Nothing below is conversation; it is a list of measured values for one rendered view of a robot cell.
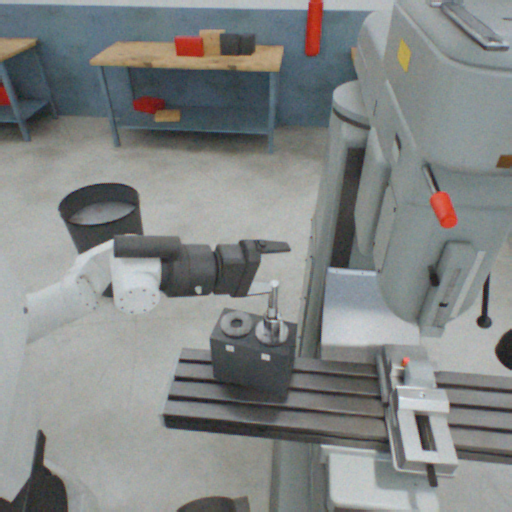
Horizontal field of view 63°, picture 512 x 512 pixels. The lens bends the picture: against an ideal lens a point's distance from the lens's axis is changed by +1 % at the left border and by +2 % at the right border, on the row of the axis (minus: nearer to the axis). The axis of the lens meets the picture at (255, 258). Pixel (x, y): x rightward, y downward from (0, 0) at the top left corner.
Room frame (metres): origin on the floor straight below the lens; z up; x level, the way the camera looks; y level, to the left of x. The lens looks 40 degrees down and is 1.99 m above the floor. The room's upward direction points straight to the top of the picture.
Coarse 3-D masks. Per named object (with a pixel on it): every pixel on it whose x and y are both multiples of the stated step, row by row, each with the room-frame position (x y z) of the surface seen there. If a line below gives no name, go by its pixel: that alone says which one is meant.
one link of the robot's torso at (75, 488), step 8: (48, 464) 0.27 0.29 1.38; (56, 464) 0.28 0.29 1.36; (56, 472) 0.27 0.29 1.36; (64, 472) 0.27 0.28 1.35; (64, 480) 0.27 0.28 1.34; (72, 480) 0.27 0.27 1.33; (80, 480) 0.28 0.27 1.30; (72, 488) 0.27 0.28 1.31; (80, 488) 0.27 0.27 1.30; (88, 488) 0.28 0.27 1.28; (72, 496) 0.26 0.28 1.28; (80, 496) 0.26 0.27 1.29; (88, 496) 0.27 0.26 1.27; (72, 504) 0.25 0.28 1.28; (80, 504) 0.25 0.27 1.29; (88, 504) 0.26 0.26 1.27; (96, 504) 0.27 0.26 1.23
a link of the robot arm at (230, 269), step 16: (240, 240) 0.57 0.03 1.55; (256, 240) 0.56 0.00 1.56; (192, 256) 0.50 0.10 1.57; (208, 256) 0.51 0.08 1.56; (224, 256) 0.52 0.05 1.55; (240, 256) 0.53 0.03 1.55; (256, 256) 0.53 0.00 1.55; (192, 272) 0.48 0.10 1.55; (208, 272) 0.49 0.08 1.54; (224, 272) 0.51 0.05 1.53; (240, 272) 0.52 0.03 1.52; (256, 272) 0.53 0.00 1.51; (192, 288) 0.47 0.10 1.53; (208, 288) 0.48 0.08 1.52; (224, 288) 0.51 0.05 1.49; (240, 288) 0.52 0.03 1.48
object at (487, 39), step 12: (432, 0) 0.60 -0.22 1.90; (456, 0) 0.60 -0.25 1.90; (444, 12) 0.56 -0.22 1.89; (456, 12) 0.53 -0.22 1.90; (468, 12) 0.53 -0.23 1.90; (468, 24) 0.46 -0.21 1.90; (480, 24) 0.46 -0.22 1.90; (480, 36) 0.42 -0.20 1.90; (492, 36) 0.41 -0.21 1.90; (492, 48) 0.39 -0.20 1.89; (504, 48) 0.39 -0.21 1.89
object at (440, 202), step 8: (424, 168) 0.54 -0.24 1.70; (424, 176) 0.52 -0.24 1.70; (432, 176) 0.51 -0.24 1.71; (432, 184) 0.49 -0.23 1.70; (432, 192) 0.47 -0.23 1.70; (440, 192) 0.46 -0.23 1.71; (432, 200) 0.45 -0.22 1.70; (440, 200) 0.44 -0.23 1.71; (448, 200) 0.44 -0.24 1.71; (432, 208) 0.44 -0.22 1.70; (440, 208) 0.43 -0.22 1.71; (448, 208) 0.42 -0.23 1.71; (440, 216) 0.42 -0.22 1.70; (448, 216) 0.41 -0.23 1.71; (456, 216) 0.41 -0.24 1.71; (448, 224) 0.41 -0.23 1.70
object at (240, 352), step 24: (240, 312) 0.80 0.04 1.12; (216, 336) 0.73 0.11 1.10; (240, 336) 0.72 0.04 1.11; (264, 336) 0.71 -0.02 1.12; (288, 336) 0.72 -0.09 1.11; (216, 360) 0.72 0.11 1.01; (240, 360) 0.70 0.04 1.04; (264, 360) 0.68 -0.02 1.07; (288, 360) 0.66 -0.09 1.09; (240, 384) 0.70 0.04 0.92; (264, 384) 0.68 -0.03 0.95; (288, 384) 0.69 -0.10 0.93
